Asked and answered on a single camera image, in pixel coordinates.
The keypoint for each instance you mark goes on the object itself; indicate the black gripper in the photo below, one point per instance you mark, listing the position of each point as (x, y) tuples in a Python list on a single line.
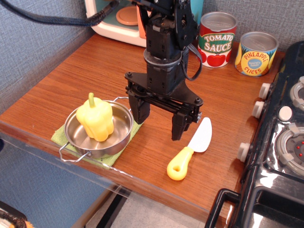
[(164, 85)]

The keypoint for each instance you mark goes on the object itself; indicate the yellow toy bell pepper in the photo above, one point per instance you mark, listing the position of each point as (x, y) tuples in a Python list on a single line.
[(96, 116)]

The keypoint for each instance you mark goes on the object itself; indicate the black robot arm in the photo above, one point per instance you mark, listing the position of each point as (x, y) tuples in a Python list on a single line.
[(170, 29)]

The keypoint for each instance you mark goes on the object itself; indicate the toy microwave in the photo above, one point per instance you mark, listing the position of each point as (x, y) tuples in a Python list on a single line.
[(111, 28)]

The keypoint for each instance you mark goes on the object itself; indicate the orange microwave plate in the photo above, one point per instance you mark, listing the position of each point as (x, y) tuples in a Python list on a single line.
[(127, 16)]

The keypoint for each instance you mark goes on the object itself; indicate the small steel pan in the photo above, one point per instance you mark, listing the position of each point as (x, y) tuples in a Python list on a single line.
[(84, 145)]

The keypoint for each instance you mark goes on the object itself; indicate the white stove knob bottom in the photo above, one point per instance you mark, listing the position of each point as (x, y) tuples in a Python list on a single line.
[(243, 151)]

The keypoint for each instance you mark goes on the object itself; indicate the white stove knob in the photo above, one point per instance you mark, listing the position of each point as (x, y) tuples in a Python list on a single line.
[(257, 109), (243, 151), (264, 90)]

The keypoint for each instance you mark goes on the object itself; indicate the tomato sauce can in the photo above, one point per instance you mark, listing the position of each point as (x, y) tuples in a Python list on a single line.
[(216, 37)]

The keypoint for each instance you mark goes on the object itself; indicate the white stove knob middle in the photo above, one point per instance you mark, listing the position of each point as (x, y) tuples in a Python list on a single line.
[(257, 109)]

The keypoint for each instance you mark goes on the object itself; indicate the green cloth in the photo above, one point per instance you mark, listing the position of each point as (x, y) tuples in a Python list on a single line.
[(106, 162)]

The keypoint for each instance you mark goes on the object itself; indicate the white stove knob top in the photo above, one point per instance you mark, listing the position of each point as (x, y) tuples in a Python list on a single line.
[(264, 90)]

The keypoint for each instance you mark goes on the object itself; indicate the pineapple slices can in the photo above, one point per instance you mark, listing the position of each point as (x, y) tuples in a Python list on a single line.
[(256, 53)]

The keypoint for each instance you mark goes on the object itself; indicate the clear acrylic edge guard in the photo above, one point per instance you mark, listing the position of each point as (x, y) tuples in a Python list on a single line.
[(52, 193)]

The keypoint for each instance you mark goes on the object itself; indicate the black toy stove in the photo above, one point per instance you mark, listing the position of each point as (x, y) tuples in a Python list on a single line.
[(272, 182)]

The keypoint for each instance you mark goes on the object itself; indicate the orange object bottom left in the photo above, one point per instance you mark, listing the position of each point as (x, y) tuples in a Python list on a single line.
[(13, 221)]

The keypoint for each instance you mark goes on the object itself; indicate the yellow handled toy knife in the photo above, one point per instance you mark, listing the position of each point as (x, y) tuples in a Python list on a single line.
[(178, 167)]

